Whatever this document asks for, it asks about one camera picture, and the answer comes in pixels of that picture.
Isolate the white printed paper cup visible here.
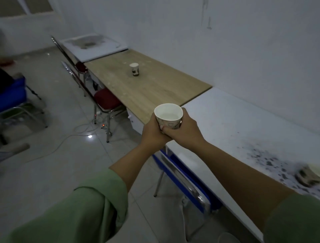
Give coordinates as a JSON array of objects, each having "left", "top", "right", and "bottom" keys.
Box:
[
  {"left": 154, "top": 103, "right": 184, "bottom": 135},
  {"left": 295, "top": 163, "right": 320, "bottom": 188},
  {"left": 129, "top": 62, "right": 140, "bottom": 77}
]

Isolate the person's green left sleeve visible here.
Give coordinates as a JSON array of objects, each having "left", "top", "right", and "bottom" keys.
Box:
[{"left": 5, "top": 168, "right": 129, "bottom": 243}]

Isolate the person's right hand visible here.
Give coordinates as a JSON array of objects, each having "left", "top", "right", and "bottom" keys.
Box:
[{"left": 160, "top": 107, "right": 208, "bottom": 151}]

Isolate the person's left hand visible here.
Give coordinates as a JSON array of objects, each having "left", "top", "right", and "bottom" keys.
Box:
[{"left": 140, "top": 112, "right": 173, "bottom": 150}]

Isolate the wooden table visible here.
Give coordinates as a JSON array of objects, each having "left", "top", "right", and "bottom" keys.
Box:
[{"left": 84, "top": 49, "right": 212, "bottom": 137}]

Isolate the person's green right sleeve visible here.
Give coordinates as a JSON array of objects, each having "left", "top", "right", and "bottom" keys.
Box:
[{"left": 263, "top": 191, "right": 320, "bottom": 243}]

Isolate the white floor cable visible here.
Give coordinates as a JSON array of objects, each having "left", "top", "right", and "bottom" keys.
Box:
[{"left": 25, "top": 123, "right": 100, "bottom": 163}]

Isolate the chipped white table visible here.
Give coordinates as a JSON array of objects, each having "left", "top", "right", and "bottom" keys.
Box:
[{"left": 165, "top": 87, "right": 320, "bottom": 243}]

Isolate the window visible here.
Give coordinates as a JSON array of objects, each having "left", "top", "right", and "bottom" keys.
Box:
[{"left": 0, "top": 0, "right": 54, "bottom": 18}]

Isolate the person's green sleeve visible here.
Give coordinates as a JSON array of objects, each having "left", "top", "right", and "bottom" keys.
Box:
[
  {"left": 263, "top": 191, "right": 320, "bottom": 243},
  {"left": 5, "top": 168, "right": 129, "bottom": 243}
]

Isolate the power strip with red light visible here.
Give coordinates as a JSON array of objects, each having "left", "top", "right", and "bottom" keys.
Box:
[{"left": 94, "top": 111, "right": 108, "bottom": 130}]

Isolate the blue seat metal frame chair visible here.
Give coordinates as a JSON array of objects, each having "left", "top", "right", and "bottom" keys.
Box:
[{"left": 0, "top": 67, "right": 48, "bottom": 146}]

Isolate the person's right forearm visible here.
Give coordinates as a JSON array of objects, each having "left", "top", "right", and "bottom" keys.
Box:
[{"left": 196, "top": 140, "right": 295, "bottom": 232}]

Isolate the red metal chair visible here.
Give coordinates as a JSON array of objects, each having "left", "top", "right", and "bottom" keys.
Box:
[
  {"left": 62, "top": 61, "right": 127, "bottom": 143},
  {"left": 51, "top": 36, "right": 89, "bottom": 97}
]

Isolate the person's left forearm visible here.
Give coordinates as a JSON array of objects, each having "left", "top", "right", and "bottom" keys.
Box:
[{"left": 109, "top": 143, "right": 167, "bottom": 193}]

